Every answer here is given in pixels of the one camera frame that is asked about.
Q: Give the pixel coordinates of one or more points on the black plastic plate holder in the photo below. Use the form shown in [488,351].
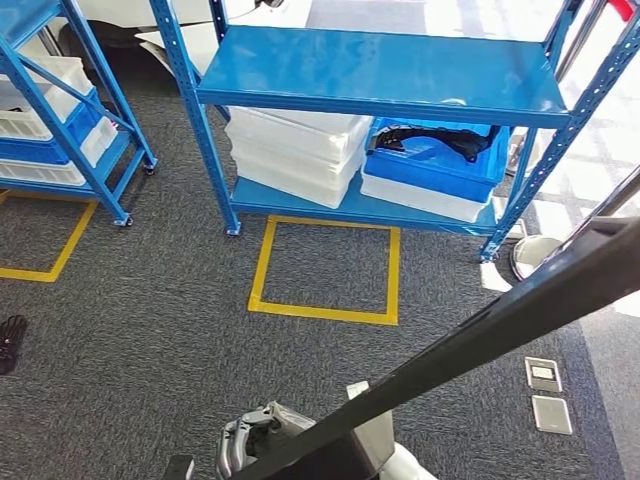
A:
[500,334]

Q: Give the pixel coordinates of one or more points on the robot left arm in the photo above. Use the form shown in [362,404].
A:
[177,470]

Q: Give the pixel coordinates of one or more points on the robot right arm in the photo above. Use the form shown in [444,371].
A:
[407,467]

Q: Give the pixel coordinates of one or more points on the blue steel shelf rack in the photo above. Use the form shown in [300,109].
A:
[380,73]
[65,132]

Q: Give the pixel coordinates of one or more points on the black plastic car part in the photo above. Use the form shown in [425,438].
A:
[450,140]

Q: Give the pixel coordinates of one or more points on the yellow floor tape square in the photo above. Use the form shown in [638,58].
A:
[70,246]
[324,312]

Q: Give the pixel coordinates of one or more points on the blue plastic crate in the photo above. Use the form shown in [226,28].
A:
[30,151]
[430,175]

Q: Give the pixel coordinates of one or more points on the chrome stanchion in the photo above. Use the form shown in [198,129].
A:
[580,43]
[535,258]

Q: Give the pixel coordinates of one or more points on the white car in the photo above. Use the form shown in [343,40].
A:
[164,13]

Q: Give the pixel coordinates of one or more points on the steel floor socket cover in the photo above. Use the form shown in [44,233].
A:
[543,374]
[552,415]

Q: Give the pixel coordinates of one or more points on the white ribbed plastic crate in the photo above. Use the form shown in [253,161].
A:
[30,86]
[30,173]

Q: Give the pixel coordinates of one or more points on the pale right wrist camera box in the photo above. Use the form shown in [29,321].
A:
[375,440]

